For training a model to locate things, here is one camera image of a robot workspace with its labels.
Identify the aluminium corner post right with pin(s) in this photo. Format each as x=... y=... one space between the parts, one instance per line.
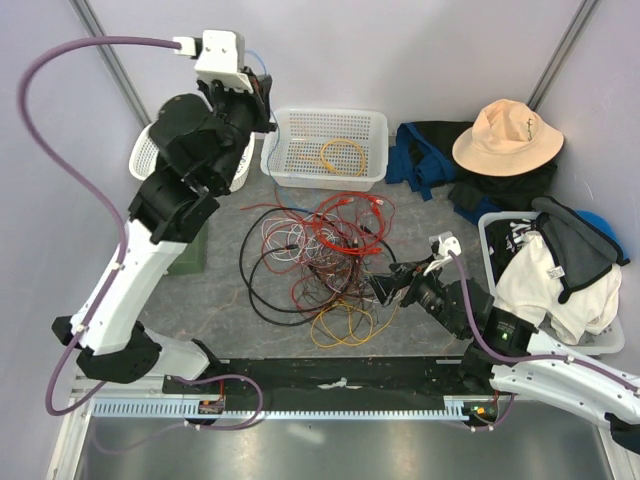
x=560 y=55

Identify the rectangular white perforated basket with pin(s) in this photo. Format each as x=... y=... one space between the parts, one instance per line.
x=329 y=149

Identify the red ethernet cable large loop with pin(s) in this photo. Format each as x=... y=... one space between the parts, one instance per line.
x=349 y=238

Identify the white shirt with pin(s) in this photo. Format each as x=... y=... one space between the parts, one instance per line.
x=529 y=290

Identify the blue and black garment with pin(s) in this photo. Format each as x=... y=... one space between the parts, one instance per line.
x=422 y=156

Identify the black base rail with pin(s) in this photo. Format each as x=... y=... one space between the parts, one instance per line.
x=355 y=384

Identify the green plastic tray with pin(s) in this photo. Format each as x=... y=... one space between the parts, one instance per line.
x=193 y=259

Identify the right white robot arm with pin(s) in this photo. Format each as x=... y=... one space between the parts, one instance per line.
x=508 y=354

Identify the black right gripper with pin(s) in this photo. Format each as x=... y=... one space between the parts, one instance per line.
x=405 y=273

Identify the aluminium corner post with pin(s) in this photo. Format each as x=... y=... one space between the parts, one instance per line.
x=93 y=27
x=560 y=55

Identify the black printed shirt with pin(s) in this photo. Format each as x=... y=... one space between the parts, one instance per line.
x=505 y=238

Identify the beige bucket hat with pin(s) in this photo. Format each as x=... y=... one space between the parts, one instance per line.
x=507 y=139

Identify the grey black-trimmed garment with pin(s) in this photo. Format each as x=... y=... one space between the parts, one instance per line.
x=584 y=252

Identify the white laundry basket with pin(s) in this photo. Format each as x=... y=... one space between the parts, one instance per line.
x=610 y=341

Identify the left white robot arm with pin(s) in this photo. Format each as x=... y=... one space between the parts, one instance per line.
x=201 y=139

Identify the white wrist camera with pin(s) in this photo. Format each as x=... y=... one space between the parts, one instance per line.
x=444 y=246
x=219 y=58

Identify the rounded white perforated basket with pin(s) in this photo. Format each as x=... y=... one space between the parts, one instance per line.
x=144 y=154

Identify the aluminium corner post left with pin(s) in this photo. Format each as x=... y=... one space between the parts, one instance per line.
x=93 y=27

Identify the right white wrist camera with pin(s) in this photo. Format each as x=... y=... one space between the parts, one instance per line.
x=444 y=246

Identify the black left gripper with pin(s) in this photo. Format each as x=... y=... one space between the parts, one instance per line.
x=259 y=99

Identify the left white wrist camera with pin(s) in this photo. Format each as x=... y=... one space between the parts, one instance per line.
x=219 y=58

